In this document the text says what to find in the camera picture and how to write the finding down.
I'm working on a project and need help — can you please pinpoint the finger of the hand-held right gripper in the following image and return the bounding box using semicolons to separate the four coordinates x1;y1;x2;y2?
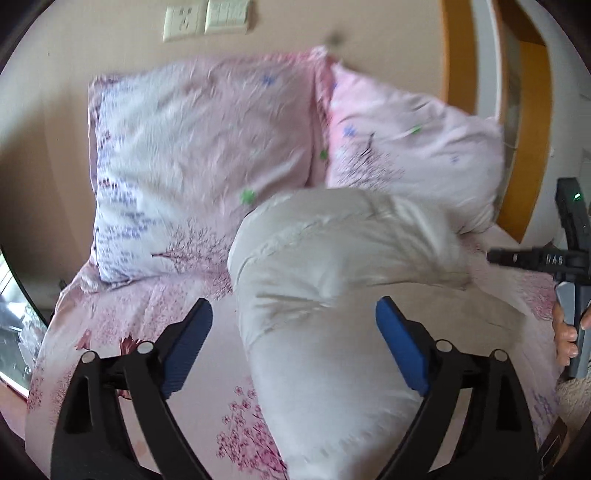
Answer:
487;248;573;271

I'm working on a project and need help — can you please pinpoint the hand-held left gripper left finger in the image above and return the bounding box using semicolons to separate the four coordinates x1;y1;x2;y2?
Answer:
51;298;214;480

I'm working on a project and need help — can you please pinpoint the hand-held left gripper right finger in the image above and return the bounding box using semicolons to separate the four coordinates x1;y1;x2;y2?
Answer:
375;296;541;480

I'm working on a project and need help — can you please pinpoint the person's right hand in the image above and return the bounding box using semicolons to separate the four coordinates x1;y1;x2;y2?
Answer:
551;302;591;367

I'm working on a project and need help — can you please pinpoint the pink floral bed sheet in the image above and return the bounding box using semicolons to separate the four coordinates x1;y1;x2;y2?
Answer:
25;226;566;480

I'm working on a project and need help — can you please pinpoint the pink floral pillow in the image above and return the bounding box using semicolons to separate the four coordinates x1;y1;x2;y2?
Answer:
323;62;506;236
88;46;333;283

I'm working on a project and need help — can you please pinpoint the white door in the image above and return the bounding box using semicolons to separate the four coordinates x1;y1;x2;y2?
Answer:
468;0;591;185

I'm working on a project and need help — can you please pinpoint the wooden headboard frame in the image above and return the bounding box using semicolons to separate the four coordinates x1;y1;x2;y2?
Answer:
438;0;555;245

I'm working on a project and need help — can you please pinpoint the white wall socket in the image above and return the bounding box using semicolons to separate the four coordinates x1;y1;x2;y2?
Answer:
163;4;208;42

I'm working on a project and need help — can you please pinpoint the white wall switch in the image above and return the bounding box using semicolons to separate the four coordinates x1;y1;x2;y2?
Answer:
204;0;252;34

